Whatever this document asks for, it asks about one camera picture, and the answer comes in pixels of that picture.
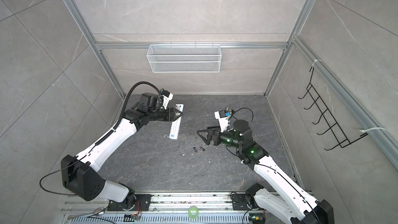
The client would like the green round sticker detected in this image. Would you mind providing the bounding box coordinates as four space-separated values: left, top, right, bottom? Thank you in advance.
188 206 199 219

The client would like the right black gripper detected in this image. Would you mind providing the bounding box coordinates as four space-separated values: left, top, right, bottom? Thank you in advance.
198 124 244 151

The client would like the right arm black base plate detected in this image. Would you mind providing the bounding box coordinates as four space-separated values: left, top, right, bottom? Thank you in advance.
230 192 250 211

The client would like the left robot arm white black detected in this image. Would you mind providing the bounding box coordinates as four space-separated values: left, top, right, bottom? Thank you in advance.
61 92 183 211

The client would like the white remote control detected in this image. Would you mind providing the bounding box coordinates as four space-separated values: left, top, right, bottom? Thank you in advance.
169 104 184 140

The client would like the aluminium mounting rail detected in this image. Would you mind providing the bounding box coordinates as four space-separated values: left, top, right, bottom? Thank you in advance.
60 191 321 215

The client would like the white wire mesh basket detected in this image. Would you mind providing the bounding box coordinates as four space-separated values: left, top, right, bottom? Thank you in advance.
147 44 222 73

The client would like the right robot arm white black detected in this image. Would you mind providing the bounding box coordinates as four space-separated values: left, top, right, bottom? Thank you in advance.
197 120 335 224

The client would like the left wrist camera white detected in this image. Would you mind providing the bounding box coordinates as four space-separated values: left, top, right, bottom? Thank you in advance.
160 89 174 109

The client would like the green circuit board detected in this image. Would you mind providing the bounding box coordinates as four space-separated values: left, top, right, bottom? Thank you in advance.
248 213 266 224

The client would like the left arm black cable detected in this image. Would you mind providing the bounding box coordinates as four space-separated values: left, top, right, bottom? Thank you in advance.
119 81 162 122

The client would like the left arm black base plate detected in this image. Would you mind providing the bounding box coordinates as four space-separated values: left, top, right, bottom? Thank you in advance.
108 194 152 211

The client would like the black wire hook rack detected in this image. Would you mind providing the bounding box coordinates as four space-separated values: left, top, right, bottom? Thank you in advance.
298 67 368 151

